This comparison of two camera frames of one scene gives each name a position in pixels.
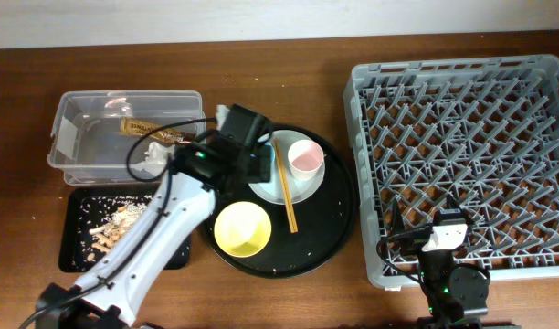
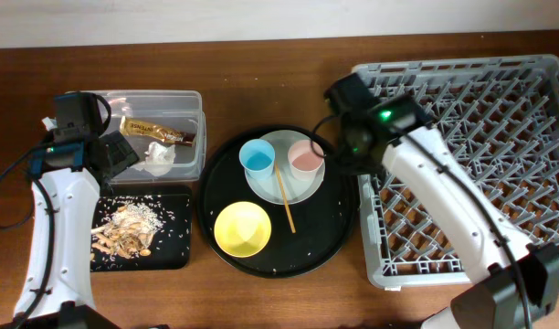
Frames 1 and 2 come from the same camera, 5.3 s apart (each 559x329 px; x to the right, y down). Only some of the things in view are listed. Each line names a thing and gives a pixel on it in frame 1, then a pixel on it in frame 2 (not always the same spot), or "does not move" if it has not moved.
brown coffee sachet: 131,126 does not move
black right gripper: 416,242 -> 342,92
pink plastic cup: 306,158 does not move
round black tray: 323,221 does not move
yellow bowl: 242,229 does not move
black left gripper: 259,161 -> 117,149
